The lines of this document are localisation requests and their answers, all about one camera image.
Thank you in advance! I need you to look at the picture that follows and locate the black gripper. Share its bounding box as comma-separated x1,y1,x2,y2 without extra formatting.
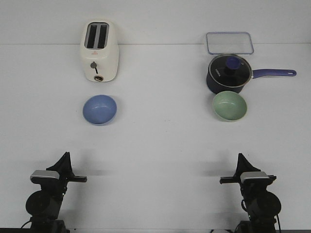
220,153,276,194
40,152,87,197

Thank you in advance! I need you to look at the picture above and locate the green bowl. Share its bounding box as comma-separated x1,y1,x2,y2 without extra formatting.
212,91,248,122

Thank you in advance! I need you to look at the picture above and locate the blue bowl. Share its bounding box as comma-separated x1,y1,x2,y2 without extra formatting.
82,95,118,126

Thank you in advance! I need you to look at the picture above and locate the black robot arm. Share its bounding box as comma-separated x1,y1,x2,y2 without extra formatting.
26,152,87,233
220,153,281,233

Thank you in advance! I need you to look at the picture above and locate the glass pot lid blue knob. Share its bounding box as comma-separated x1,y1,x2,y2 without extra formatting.
208,54,252,87

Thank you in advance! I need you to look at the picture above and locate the clear rectangular container lid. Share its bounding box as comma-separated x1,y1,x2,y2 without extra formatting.
206,32,254,55

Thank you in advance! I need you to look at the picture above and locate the white two-slot toaster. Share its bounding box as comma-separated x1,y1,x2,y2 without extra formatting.
80,19,119,83

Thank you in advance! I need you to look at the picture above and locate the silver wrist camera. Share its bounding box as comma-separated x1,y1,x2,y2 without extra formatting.
30,170,60,184
240,171,270,187

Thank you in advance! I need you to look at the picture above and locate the blue saucepan with handle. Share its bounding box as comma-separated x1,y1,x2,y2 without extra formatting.
206,69,297,94

